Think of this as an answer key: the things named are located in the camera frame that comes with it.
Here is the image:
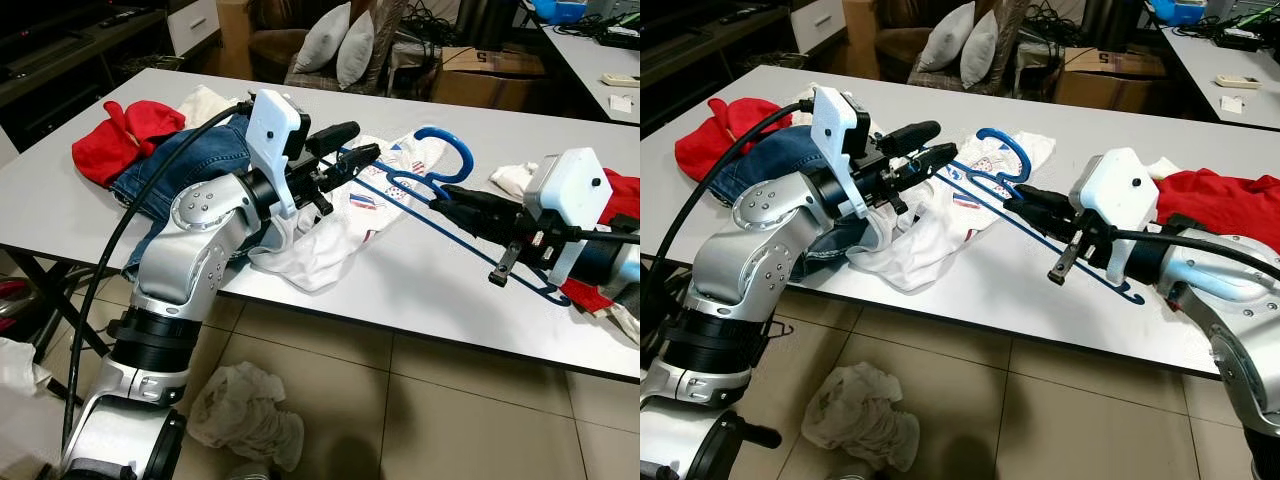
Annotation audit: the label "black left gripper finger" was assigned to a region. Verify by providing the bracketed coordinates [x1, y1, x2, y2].
[305, 121, 362, 159]
[878, 120, 942, 158]
[318, 143, 383, 194]
[888, 142, 957, 193]

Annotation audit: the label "white desk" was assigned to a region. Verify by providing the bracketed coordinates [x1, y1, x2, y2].
[1160, 12, 1280, 131]
[540, 12, 641, 126]

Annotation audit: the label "brown armchair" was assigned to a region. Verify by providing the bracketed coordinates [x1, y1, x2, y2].
[245, 0, 411, 96]
[870, 0, 1031, 91]

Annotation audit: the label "cream cloth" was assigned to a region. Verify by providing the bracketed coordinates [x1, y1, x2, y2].
[178, 85, 241, 129]

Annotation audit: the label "red vacuum cleaner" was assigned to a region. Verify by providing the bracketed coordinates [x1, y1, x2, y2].
[0, 280, 32, 337]

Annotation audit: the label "white table with black legs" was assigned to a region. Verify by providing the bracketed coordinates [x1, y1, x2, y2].
[0, 66, 641, 386]
[640, 64, 1280, 381]

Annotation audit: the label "white garment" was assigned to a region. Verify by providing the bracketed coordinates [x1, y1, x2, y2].
[0, 338, 51, 471]

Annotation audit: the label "red garment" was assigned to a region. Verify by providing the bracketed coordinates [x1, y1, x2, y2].
[72, 100, 188, 189]
[675, 97, 791, 184]

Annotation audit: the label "blue plastic hanger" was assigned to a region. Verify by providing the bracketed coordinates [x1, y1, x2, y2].
[335, 125, 567, 302]
[940, 127, 1146, 304]

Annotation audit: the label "light grey pillow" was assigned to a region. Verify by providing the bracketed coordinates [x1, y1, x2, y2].
[918, 2, 976, 71]
[335, 10, 376, 91]
[960, 10, 999, 89]
[295, 2, 353, 73]

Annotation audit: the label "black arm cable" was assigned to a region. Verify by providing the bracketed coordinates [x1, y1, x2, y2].
[1105, 228, 1280, 287]
[540, 228, 641, 247]
[60, 98, 256, 451]
[640, 97, 819, 346]

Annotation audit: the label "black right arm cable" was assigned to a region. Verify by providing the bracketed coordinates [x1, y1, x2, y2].
[540, 228, 641, 247]
[1105, 228, 1280, 287]

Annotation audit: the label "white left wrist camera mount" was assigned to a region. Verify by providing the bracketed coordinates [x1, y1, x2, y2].
[808, 85, 874, 219]
[245, 88, 309, 219]

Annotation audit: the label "blue plastic container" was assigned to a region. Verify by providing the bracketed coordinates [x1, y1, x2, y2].
[1150, 0, 1207, 24]
[530, 0, 591, 24]

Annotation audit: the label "white printed t-shirt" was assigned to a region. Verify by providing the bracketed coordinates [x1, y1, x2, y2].
[248, 133, 471, 293]
[850, 130, 1056, 293]

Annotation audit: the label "red knitted sweater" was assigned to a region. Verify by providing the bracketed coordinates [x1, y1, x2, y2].
[1155, 168, 1280, 251]
[560, 168, 641, 313]

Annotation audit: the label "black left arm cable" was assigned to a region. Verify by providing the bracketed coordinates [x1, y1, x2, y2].
[640, 97, 819, 346]
[60, 98, 256, 451]

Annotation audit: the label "brown cardboard box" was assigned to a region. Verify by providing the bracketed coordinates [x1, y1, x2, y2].
[430, 45, 547, 111]
[1055, 45, 1171, 111]

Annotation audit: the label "dark tv bench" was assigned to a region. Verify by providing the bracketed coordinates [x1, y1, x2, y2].
[0, 0, 171, 151]
[640, 0, 796, 131]

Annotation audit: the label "blue denim jeans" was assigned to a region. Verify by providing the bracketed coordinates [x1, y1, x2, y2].
[720, 125, 871, 281]
[108, 115, 263, 277]

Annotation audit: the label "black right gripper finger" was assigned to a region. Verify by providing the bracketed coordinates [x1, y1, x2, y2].
[1003, 183, 1089, 239]
[488, 240, 528, 289]
[440, 184, 528, 241]
[1047, 238, 1089, 287]

